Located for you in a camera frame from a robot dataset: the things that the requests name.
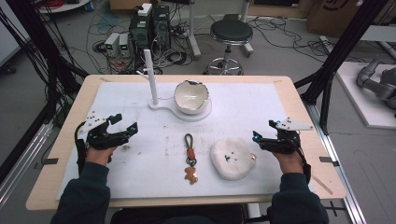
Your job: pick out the white table mat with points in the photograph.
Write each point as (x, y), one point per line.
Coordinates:
(149, 174)

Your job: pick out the grey power supply unit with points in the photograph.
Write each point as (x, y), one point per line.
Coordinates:
(124, 45)
(112, 43)

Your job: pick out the person's right hand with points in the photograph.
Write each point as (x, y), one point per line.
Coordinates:
(291, 163)

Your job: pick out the black computer tower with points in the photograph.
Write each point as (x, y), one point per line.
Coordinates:
(140, 34)
(162, 26)

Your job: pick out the black round stool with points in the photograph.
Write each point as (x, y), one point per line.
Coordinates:
(231, 31)

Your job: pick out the person's lap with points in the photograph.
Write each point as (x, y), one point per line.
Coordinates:
(174, 216)

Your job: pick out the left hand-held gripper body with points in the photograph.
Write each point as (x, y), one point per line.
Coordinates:
(99, 138)

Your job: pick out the aluminium rail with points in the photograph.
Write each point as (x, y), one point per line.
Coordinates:
(21, 165)
(345, 183)

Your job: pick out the black tape strip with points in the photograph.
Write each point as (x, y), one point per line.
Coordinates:
(328, 160)
(50, 161)

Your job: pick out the white power strip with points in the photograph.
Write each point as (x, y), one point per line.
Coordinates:
(327, 43)

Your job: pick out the cardboard box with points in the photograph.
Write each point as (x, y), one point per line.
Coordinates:
(339, 15)

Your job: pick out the white plush pouch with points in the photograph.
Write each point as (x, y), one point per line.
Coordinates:
(232, 165)

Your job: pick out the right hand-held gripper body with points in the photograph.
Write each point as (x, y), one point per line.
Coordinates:
(285, 143)

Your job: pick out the white shell-shaped bowl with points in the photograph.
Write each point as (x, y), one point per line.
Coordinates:
(190, 97)

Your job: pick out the person's left hand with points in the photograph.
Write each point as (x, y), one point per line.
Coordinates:
(98, 156)

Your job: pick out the white box on computer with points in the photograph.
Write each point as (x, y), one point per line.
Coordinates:
(145, 9)

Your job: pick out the white stand with post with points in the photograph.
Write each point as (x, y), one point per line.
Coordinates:
(152, 77)

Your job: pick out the white floor platform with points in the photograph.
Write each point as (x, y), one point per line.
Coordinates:
(364, 105)

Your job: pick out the black frame strut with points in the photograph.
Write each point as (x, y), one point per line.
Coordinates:
(342, 49)
(40, 40)

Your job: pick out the white table leg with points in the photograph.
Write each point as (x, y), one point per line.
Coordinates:
(193, 34)
(247, 28)

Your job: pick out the thin wooden stick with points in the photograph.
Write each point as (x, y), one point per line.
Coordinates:
(322, 185)

